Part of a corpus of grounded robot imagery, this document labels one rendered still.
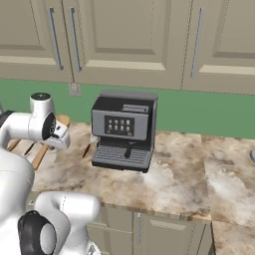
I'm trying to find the beige upper cabinet door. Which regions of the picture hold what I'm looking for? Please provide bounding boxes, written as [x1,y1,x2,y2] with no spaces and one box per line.
[181,0,255,96]
[61,0,193,91]
[0,0,74,84]

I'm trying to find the beige wall outlet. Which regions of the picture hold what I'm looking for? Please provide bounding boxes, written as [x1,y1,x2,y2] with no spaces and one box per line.
[68,83,83,98]

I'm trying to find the beige cabinet door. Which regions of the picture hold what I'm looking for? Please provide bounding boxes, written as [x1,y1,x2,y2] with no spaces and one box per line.
[61,0,193,91]
[181,0,255,96]
[132,211,213,255]
[0,0,74,84]

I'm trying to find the dark handled metallic utensil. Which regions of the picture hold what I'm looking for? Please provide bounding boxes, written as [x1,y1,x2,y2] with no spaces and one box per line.
[82,134,99,159]
[23,141,36,156]

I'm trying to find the grey cabinet bar handle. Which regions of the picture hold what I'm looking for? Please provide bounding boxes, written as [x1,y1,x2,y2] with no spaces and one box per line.
[189,7,206,80]
[46,7,65,72]
[68,7,83,74]

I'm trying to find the grey black coffee machine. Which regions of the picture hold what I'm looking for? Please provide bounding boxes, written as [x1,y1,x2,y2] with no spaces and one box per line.
[91,90,159,174]

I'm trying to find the grey lower cabinet handle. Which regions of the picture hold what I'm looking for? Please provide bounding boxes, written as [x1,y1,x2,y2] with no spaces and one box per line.
[135,212,142,246]

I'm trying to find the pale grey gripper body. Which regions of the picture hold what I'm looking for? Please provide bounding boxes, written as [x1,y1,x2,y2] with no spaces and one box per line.
[43,128,72,150]

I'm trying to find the beige lower cabinet front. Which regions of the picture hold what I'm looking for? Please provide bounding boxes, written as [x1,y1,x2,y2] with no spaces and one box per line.
[87,204,134,255]

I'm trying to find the beige lower cabinet door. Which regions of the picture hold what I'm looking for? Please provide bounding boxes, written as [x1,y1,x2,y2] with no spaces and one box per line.
[132,211,213,255]

